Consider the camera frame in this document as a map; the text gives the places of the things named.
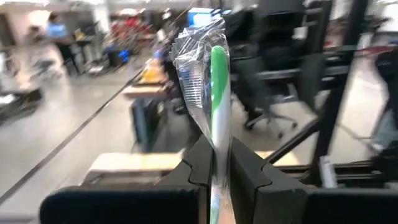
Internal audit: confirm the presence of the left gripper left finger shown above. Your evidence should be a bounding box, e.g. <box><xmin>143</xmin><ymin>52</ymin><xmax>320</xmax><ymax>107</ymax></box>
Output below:
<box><xmin>39</xmin><ymin>135</ymin><xmax>216</xmax><ymax>224</ymax></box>

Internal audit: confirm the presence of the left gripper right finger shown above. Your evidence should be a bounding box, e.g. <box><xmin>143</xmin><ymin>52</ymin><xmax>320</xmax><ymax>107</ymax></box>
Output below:
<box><xmin>230</xmin><ymin>138</ymin><xmax>398</xmax><ymax>224</ymax></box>

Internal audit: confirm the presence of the green toothbrush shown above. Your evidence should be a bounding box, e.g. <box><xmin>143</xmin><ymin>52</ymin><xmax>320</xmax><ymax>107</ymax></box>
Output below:
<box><xmin>170</xmin><ymin>18</ymin><xmax>237</xmax><ymax>224</ymax></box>

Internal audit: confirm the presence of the silver aluminium extrusion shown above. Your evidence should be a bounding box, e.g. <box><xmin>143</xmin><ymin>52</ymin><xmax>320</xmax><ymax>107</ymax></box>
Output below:
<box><xmin>319</xmin><ymin>155</ymin><xmax>338</xmax><ymax>189</ymax></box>

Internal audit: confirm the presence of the black office chair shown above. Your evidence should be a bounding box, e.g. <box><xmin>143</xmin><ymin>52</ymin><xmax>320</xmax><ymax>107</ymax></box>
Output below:
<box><xmin>244</xmin><ymin>83</ymin><xmax>299</xmax><ymax>139</ymax></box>

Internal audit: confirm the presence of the yellow container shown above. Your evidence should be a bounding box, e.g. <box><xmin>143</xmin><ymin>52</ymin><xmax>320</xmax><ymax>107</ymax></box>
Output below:
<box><xmin>141</xmin><ymin>67</ymin><xmax>165</xmax><ymax>85</ymax></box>

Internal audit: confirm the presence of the computer with blue lights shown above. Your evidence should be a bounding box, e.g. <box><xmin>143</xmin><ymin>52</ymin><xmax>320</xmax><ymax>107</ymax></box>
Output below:
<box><xmin>105</xmin><ymin>46</ymin><xmax>131</xmax><ymax>68</ymax></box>

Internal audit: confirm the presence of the red parts shelf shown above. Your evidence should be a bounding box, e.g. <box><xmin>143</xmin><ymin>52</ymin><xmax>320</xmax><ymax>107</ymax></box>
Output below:
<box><xmin>110</xmin><ymin>15</ymin><xmax>156</xmax><ymax>47</ymax></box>

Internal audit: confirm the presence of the person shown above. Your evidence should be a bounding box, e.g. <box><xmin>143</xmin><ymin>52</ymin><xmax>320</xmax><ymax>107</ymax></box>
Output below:
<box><xmin>45</xmin><ymin>12</ymin><xmax>74</xmax><ymax>68</ymax></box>

